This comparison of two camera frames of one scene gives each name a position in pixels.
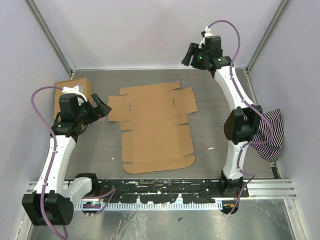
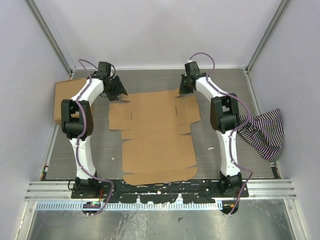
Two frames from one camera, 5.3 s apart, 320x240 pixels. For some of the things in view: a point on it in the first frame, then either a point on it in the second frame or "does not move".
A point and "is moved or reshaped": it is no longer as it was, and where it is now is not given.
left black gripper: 104,109 to 120,89
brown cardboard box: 154,138 is moved or reshaped
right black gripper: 193,49 to 183,89
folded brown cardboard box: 84,82 does not move
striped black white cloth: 271,150 does not move
